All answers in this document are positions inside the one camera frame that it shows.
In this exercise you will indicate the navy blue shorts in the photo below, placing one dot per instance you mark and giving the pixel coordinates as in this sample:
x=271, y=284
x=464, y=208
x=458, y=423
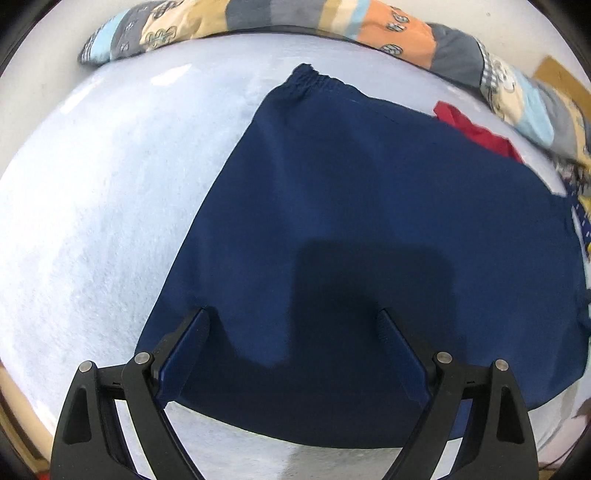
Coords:
x=346, y=207

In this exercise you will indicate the blue yellow starry cloth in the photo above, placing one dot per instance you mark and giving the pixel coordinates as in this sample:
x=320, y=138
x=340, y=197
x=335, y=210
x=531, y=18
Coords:
x=585, y=221

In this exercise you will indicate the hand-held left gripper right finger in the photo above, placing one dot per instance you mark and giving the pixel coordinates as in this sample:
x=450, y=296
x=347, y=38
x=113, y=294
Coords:
x=404, y=360

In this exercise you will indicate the rolled striped patchwork quilt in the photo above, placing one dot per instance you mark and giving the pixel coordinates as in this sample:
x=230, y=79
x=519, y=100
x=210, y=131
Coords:
x=392, y=27

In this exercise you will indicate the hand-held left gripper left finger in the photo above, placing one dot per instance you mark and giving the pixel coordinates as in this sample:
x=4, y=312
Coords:
x=184, y=355

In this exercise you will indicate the light blue cloud-print bedsheet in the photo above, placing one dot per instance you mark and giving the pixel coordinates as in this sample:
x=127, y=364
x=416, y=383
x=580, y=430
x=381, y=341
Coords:
x=115, y=184

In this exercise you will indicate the wooden headboard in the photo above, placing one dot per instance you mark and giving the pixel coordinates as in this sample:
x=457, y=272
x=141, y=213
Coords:
x=561, y=76

